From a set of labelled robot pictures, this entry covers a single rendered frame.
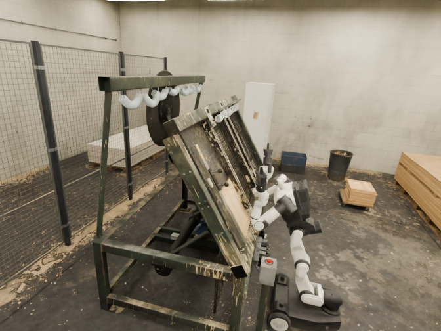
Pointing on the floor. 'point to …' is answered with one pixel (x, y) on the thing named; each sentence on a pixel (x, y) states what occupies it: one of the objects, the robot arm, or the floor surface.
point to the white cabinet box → (258, 112)
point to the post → (262, 307)
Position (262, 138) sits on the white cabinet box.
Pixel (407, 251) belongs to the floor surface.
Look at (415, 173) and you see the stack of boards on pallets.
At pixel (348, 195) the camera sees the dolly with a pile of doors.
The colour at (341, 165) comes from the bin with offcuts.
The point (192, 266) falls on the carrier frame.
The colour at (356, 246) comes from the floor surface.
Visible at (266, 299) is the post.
